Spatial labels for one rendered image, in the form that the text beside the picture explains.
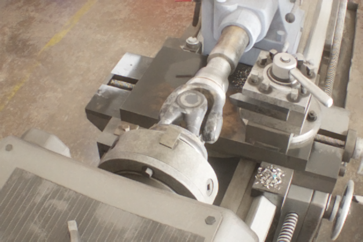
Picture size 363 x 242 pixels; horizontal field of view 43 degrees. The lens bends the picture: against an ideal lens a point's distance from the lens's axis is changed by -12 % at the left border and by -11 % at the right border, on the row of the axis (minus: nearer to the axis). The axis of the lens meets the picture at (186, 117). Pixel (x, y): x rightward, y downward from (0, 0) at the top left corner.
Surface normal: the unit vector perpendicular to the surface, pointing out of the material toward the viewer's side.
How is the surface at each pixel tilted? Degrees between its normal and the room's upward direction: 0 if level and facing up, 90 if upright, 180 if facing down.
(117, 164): 90
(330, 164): 0
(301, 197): 0
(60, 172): 0
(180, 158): 27
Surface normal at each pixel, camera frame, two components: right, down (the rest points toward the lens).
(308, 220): -0.36, 0.66
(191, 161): 0.57, -0.40
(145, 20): 0.00, -0.71
